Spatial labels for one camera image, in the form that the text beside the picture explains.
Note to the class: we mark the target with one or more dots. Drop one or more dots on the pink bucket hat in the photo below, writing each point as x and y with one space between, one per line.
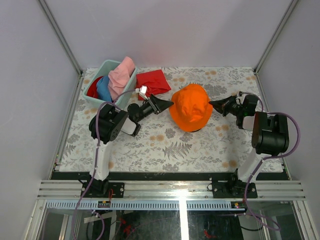
120 76

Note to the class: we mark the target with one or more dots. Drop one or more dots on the red folded cloth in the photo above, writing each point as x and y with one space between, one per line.
155 81

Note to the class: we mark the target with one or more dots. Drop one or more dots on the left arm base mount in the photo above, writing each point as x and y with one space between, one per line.
105 189

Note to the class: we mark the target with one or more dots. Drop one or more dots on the orange bucket hat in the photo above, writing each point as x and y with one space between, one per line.
191 110

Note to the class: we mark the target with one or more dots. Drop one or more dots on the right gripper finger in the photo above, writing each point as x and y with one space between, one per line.
223 102
221 108

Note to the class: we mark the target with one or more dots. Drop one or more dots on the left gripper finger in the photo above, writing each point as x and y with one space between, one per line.
159 110
160 102

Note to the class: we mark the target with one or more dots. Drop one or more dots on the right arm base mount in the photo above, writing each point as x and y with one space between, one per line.
233 188

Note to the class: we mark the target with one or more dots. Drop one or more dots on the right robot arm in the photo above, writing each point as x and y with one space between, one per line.
270 134

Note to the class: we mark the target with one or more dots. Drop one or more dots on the floral table mat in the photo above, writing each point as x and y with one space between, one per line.
160 145

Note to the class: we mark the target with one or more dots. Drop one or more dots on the blue hat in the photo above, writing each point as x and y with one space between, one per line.
103 89

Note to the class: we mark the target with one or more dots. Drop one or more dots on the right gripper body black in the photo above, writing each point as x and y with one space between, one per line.
233 108

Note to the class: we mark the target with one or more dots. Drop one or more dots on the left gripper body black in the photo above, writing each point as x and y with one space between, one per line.
149 106

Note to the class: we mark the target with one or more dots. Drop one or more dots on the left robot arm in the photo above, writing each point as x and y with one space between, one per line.
110 121

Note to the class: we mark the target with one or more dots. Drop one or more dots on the light green plastic bin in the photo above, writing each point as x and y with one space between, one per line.
104 69

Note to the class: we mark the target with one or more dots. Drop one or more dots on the red hat in bin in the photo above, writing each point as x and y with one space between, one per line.
92 90

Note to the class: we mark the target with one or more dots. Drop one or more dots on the aluminium rail frame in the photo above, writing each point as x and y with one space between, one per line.
64 191

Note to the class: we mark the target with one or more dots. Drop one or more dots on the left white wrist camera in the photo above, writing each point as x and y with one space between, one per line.
142 92

